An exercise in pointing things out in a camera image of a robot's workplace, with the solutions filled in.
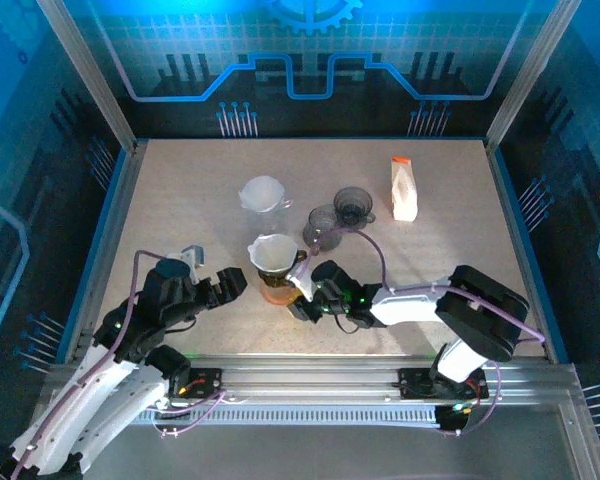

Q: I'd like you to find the orange glass cup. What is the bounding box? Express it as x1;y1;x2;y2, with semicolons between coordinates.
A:
259;279;301;307

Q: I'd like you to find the white paper coffee filter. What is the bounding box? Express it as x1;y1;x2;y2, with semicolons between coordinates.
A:
239;175;285;212
247;233;299;275

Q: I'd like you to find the grey glass pitcher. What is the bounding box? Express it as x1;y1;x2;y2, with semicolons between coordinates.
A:
302;203;344;251

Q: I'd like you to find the grey translucent measuring cup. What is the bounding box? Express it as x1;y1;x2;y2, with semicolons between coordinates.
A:
333;187;378;226

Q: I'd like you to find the coffee filter pack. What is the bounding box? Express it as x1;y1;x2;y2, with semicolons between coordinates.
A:
390;156;420;222

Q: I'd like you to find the clear glass server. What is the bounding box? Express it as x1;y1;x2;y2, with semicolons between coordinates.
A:
247;204;290;239

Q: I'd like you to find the grey metal base panel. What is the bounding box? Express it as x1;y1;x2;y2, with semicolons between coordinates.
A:
27;399;600;480

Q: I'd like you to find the black control box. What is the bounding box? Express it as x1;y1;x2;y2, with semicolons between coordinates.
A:
437;404;474;435

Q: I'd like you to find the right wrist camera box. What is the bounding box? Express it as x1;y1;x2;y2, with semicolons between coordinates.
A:
285;272;315;303

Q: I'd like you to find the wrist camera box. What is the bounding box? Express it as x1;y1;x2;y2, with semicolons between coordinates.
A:
179;244;205;284
285;272;315;303

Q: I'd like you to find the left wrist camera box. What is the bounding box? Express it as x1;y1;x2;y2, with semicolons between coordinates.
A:
179;244;205;284

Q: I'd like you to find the aluminium mounting rail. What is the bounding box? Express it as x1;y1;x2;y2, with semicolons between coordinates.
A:
44;353;584;407

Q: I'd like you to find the aluminium side rail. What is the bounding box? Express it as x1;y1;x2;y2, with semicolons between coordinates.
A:
483;139;561;361
62;139;149;364

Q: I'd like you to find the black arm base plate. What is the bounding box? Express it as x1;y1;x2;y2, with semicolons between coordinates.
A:
397;367;490;401
178;367;226;401

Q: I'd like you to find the slotted cable tray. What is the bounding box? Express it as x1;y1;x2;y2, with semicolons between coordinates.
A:
139;405;446;427

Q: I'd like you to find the aluminium frame post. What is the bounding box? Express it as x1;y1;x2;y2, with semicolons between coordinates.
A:
34;0;142;151
484;0;586;151

